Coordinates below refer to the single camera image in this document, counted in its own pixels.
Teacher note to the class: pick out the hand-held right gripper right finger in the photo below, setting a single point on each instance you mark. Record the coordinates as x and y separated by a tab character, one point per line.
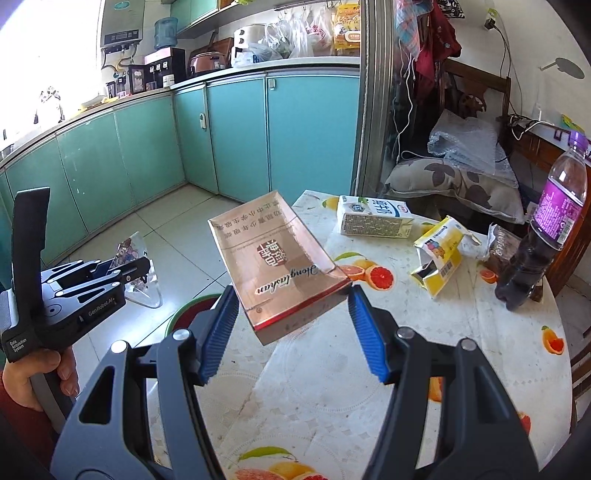
369	341

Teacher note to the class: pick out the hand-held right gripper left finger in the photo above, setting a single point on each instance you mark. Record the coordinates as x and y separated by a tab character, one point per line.
219	337

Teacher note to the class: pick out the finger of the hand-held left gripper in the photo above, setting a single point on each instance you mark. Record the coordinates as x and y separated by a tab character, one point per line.
115	279
83	270

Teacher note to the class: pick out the clear silver foil bag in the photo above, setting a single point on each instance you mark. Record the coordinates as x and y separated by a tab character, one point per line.
147	290

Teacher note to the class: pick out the green red plastic basin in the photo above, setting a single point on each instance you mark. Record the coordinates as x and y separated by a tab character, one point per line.
184	314

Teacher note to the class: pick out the red gold cigarette box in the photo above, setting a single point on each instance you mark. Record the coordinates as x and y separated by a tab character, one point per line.
272	267

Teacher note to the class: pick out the person's left hand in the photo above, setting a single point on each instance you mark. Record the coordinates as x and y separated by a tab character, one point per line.
18	383

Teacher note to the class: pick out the torn yellow drink carton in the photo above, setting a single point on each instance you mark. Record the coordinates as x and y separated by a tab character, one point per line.
438	258

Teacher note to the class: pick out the white milk carton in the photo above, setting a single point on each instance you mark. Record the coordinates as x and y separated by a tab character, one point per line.
369	221

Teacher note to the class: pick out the teal kitchen base cabinets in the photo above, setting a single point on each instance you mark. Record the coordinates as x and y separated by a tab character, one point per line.
115	147

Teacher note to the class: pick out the brown snack wrapper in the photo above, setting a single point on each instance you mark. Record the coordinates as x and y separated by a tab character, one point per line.
503	249

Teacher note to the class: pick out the kitchen faucet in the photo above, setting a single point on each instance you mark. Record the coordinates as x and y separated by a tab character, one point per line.
48	104

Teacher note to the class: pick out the leaf pattern cushion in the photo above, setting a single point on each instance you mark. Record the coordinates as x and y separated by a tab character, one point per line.
461	184

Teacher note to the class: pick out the glass blender jar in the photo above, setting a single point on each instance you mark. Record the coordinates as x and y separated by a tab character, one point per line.
116	90

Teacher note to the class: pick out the small black countertop appliance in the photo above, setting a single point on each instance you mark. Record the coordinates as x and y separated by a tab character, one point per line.
137	78

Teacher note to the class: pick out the black pink water dispenser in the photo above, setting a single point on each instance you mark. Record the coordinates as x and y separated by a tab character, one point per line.
166	67

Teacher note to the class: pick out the purple label dark drink bottle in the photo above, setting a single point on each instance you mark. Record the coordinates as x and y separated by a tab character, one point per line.
549	217

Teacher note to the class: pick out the bubble wrap bag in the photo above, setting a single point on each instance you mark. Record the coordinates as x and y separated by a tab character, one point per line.
466	143

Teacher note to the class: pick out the brown rice cooker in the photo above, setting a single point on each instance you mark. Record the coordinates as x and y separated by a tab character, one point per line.
207	62

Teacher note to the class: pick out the blue water jug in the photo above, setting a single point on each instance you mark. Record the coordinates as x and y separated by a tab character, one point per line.
166	34

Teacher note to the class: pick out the wooden chair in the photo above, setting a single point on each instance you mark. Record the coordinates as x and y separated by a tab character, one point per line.
480	92

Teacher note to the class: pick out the white kitchen appliance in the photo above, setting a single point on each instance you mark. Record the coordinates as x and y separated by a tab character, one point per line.
247	37

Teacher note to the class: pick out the hanging clear plastic bag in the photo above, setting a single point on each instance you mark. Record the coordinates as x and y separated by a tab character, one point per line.
293	34

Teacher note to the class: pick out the red garment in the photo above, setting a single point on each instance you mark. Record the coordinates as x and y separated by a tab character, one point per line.
438	46

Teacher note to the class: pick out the hanging red print plastic bag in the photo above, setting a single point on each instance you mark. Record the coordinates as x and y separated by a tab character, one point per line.
320	30

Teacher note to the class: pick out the blue plaid cloth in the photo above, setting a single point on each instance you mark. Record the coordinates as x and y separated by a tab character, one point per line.
411	27

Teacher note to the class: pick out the yellow food package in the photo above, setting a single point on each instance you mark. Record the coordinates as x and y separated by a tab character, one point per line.
347	25

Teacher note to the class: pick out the metal door frame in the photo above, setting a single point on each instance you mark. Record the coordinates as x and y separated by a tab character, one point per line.
376	92

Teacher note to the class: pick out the silver wall water heater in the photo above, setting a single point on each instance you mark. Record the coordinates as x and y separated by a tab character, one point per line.
121	21

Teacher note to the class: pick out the teal wall cabinet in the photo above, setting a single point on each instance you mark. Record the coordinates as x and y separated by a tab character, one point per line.
194	9

